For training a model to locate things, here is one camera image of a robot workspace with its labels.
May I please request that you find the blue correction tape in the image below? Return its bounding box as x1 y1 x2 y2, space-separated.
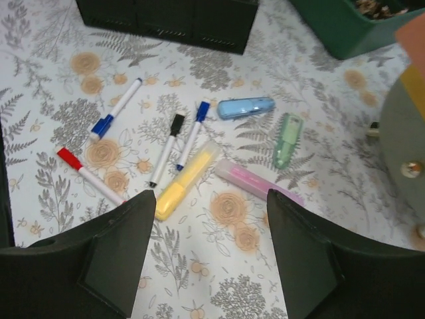
216 97 276 120

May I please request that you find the floral table mat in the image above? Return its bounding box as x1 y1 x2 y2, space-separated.
0 0 425 319

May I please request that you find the pink highlighter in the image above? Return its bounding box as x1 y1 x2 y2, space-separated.
214 159 304 206

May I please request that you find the white marker black cap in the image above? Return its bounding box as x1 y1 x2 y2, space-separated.
149 112 185 188

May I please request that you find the round cream drawer cabinet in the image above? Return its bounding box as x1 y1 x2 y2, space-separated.
365 13 425 250

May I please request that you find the green compartment tray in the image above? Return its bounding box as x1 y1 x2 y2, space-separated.
290 0 424 60

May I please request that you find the yellow highlighter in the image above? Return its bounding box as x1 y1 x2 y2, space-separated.
155 140 220 221

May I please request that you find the small white marker blue cap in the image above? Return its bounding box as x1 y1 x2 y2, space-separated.
176 101 210 171

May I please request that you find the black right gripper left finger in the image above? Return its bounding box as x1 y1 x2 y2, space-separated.
1 190 156 318

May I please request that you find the white marker red cap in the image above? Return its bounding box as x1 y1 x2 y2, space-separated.
55 146 126 206

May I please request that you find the black mesh file organizer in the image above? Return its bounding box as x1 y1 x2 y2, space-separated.
76 0 259 54

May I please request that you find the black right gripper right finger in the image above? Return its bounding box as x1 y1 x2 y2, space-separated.
267 189 424 319

